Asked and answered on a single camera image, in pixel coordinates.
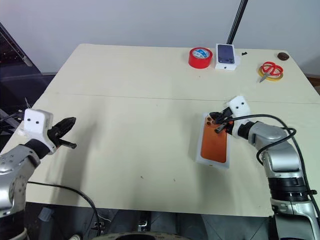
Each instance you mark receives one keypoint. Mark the black slanted pole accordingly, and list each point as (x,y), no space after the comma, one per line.
(236,22)

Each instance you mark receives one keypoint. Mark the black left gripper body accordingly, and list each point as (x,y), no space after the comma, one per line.
(56,141)

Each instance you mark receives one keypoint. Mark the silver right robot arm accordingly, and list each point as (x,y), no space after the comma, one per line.
(280,150)

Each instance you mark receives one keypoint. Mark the white box base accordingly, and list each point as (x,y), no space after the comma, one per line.
(215,147)

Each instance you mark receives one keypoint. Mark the grey plastic block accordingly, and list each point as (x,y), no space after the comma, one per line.
(46,215)

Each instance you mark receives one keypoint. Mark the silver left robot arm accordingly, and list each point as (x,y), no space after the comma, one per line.
(12,162)

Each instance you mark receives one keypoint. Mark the dark round puck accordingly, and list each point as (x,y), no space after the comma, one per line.
(282,56)

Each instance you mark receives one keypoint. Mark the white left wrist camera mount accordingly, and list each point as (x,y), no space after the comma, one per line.
(37,122)

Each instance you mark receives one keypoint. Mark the red tape roll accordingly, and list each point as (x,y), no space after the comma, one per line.
(193,62)

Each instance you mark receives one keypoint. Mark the yellow tape roll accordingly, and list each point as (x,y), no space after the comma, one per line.
(278,79)

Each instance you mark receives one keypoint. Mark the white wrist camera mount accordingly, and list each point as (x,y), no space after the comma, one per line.
(238,106)
(37,122)

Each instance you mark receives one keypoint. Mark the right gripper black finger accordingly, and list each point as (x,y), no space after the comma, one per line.
(220,129)
(217,117)

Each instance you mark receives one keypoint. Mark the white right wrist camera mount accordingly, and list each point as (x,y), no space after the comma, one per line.
(238,106)

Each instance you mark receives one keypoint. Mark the white box blue phone print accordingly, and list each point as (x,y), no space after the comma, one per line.
(226,53)

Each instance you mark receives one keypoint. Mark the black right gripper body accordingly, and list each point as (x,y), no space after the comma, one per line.
(230,123)

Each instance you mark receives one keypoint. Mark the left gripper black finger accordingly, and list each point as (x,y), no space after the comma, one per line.
(65,123)
(60,133)

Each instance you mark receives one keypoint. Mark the dark equipment frame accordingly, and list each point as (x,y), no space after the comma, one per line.
(20,75)

